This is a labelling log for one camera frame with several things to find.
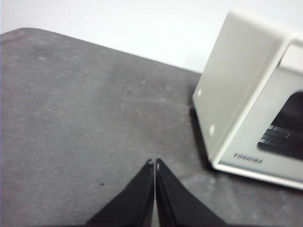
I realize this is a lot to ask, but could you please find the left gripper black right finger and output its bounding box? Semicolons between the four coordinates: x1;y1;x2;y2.
154;157;228;227

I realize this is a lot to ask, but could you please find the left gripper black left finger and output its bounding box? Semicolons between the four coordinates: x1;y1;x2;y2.
85;158;155;227

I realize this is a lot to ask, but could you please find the cream Toshiba toaster oven body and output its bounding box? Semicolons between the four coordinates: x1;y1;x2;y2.
191;10;303;191

